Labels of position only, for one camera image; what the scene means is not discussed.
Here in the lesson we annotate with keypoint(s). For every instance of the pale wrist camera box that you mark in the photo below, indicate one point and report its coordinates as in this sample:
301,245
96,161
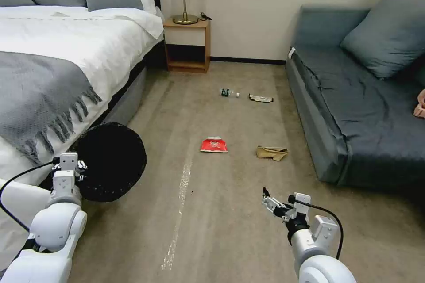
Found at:
68,161
302,202

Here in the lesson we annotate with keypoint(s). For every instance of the grey upholstered bed base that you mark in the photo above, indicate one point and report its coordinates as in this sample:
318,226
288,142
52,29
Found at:
131,97

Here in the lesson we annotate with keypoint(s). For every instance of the wooden nightstand white drawer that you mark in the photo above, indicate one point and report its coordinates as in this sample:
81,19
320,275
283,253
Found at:
186,36

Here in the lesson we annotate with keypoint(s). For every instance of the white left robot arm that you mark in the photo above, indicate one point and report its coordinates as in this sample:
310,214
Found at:
54,220

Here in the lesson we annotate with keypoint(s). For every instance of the blue-grey sofa cushion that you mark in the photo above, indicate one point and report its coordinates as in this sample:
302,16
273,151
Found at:
386,37

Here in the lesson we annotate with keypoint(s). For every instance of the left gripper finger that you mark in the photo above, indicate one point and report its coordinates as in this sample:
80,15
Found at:
84,165
55,161

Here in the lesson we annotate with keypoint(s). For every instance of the plastic bottle dark label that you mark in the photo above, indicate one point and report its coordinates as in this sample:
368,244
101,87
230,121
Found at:
227,92

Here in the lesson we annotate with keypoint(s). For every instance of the red snack bag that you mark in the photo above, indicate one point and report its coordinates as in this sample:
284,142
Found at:
214,146

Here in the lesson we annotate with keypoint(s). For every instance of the blue-grey sofa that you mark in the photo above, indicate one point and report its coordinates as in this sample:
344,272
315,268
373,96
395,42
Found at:
358,107

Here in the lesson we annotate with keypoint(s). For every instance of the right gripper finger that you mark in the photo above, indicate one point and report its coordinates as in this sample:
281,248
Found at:
274,201
275,212

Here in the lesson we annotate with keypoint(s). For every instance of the pale pink object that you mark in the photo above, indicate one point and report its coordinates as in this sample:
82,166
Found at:
420,105

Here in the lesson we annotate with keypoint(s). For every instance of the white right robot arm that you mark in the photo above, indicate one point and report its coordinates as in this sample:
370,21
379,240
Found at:
315,259

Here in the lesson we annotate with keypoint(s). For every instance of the grey fringed throw blanket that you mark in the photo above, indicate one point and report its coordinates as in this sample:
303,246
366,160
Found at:
36,97

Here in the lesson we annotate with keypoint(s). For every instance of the white sofa tag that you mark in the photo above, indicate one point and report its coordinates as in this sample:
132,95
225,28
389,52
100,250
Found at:
291,53

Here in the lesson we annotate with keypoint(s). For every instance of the dark crumpled food wrapper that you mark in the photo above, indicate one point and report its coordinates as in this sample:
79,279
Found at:
260,98

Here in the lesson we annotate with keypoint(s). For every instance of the black mesh trash bin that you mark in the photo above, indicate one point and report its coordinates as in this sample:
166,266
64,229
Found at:
111,163

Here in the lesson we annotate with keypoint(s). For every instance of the crumpled brown paper bag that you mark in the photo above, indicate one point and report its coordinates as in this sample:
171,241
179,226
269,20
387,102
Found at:
270,152

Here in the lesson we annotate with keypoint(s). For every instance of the white bed duvet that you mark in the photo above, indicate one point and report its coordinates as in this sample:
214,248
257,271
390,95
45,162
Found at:
83,37

